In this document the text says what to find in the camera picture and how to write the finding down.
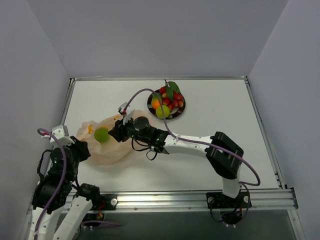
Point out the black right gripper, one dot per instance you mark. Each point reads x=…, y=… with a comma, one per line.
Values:
x=117, y=130

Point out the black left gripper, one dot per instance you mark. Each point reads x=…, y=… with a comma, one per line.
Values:
x=81, y=148

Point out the green fake apple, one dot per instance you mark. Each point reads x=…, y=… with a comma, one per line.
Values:
x=101, y=134

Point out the translucent orange plastic bag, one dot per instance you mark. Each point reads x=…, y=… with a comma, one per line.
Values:
x=106, y=153

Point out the green orange fake mango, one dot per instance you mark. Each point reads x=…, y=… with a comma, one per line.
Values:
x=156, y=100

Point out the green fake lime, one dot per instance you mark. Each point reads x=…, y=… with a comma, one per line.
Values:
x=162, y=111

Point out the red fake cherry bunch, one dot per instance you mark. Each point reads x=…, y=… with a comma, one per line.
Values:
x=172, y=96

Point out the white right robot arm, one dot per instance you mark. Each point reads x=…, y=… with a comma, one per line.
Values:
x=222, y=153

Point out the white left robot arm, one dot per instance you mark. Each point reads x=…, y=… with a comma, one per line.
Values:
x=50, y=195

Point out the brown rimmed ceramic plate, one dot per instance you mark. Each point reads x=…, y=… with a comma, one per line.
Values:
x=173, y=115

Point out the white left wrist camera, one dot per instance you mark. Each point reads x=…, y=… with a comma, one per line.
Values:
x=62, y=135

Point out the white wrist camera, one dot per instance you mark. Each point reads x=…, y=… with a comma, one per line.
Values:
x=126, y=112
x=62, y=135

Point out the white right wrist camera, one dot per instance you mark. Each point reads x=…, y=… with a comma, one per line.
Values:
x=126, y=112

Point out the aluminium front frame rail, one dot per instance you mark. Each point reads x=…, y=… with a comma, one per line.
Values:
x=194, y=201

